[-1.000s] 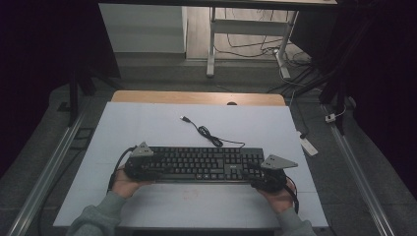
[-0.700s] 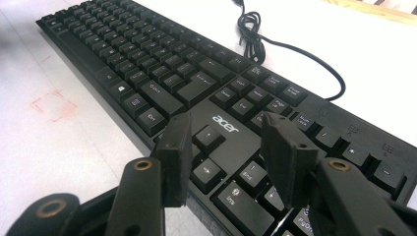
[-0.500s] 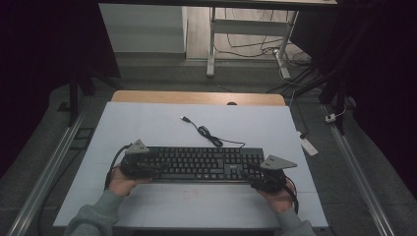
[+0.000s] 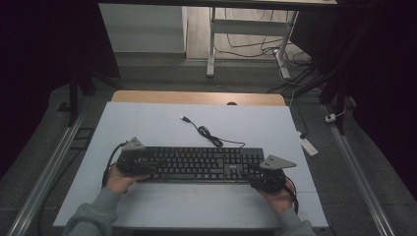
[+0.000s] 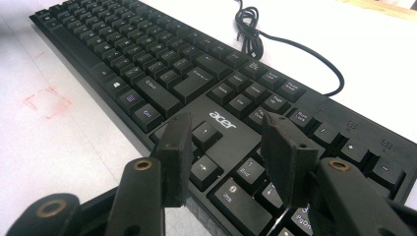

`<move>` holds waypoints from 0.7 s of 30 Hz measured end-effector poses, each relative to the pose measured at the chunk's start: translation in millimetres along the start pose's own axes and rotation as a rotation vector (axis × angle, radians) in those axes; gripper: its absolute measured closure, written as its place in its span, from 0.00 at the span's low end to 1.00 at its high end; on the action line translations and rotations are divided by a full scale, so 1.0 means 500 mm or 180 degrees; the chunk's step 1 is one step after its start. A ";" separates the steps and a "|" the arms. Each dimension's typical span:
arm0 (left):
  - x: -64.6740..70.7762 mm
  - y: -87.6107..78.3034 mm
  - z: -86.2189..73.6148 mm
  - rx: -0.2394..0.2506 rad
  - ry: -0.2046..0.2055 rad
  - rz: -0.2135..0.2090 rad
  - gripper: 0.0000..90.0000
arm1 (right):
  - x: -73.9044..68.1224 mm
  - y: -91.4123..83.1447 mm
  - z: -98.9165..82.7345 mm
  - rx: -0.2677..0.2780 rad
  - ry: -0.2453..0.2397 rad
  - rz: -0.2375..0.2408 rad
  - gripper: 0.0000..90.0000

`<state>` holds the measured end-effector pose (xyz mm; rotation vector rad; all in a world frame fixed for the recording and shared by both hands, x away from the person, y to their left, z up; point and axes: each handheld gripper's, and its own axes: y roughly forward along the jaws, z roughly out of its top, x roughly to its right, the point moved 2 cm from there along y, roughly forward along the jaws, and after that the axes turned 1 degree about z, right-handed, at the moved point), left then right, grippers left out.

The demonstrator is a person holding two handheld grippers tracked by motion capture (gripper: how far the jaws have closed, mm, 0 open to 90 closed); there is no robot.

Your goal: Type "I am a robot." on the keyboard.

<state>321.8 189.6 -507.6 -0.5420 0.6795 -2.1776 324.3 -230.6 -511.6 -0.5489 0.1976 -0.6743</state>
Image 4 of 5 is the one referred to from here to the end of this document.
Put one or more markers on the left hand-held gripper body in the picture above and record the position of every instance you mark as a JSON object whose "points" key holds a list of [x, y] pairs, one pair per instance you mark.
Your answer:
{"points": [[132, 160]]}

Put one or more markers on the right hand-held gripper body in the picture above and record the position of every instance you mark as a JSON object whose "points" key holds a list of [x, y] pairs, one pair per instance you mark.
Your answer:
{"points": [[270, 178]]}

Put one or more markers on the black computer keyboard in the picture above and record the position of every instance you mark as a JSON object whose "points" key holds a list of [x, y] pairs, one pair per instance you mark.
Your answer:
{"points": [[203, 164]]}

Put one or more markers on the person's right hand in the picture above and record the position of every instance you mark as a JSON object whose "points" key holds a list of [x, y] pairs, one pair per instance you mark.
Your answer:
{"points": [[278, 200]]}

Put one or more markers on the person's left hand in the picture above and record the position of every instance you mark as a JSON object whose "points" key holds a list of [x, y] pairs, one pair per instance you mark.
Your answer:
{"points": [[119, 180]]}

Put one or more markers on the white table board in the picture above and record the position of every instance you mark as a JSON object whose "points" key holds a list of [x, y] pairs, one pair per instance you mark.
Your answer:
{"points": [[157, 124]]}

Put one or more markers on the white power strip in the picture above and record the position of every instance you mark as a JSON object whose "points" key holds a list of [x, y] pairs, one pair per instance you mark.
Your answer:
{"points": [[307, 144]]}

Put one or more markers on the small white adapter box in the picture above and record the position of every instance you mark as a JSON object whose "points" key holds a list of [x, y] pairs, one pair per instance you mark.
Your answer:
{"points": [[330, 118]]}

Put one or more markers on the black metal stand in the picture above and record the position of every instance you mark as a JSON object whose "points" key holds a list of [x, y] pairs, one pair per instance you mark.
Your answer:
{"points": [[73, 95], [337, 95]]}

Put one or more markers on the white cabinet panel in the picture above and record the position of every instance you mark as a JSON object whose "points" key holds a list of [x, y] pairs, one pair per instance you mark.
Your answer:
{"points": [[144, 29]]}

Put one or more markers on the aluminium rail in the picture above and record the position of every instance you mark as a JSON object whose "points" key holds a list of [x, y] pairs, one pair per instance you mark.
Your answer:
{"points": [[46, 177], [360, 177]]}

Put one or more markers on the white desk frame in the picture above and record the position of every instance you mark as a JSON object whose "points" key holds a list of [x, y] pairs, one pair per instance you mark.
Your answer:
{"points": [[249, 28]]}

